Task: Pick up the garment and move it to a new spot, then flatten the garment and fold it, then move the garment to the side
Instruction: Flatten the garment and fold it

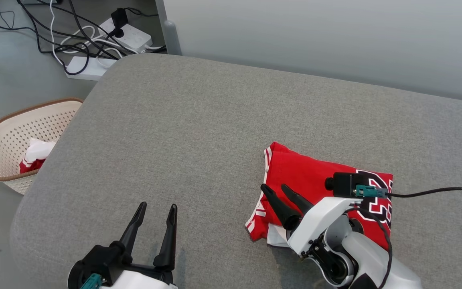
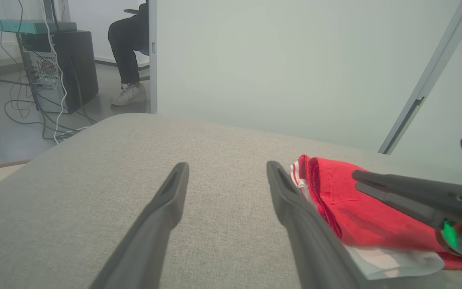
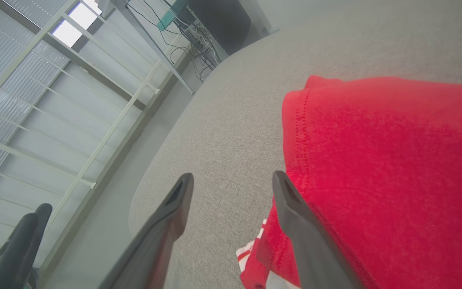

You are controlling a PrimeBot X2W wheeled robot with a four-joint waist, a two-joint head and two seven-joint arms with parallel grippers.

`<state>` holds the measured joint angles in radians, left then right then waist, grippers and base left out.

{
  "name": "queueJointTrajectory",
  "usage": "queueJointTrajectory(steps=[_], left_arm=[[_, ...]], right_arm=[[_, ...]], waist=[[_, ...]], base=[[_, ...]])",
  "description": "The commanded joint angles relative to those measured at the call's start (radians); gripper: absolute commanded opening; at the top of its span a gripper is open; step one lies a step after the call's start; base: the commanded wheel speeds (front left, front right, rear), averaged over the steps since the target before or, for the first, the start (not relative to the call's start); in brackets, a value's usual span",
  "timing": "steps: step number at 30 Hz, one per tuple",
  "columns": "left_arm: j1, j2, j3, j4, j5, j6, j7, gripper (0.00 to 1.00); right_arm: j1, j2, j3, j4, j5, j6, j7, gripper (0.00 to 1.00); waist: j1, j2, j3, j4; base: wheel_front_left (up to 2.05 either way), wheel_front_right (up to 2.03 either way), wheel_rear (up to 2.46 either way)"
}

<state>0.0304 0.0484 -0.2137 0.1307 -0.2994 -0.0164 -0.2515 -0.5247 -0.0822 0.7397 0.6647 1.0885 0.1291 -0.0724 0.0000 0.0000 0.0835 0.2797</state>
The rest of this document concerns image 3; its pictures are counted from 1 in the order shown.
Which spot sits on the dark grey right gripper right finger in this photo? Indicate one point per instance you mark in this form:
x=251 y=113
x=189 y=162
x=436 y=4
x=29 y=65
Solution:
x=315 y=257

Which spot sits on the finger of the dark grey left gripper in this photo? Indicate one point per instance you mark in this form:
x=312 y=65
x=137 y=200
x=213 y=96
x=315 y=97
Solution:
x=14 y=257

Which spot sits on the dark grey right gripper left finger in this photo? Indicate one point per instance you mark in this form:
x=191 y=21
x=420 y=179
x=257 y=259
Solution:
x=155 y=249

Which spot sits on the red shirt with white sleeves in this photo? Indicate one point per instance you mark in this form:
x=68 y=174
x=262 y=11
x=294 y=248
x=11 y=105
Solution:
x=395 y=168

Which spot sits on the white metal window railing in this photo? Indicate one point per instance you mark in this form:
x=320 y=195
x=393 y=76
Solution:
x=22 y=58

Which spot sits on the white perforated computer case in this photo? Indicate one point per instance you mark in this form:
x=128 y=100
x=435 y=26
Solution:
x=203 y=40

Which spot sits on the teal flat box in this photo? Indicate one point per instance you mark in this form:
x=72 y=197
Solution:
x=171 y=16

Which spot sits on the black computer tower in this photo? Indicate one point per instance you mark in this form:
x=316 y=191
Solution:
x=223 y=24

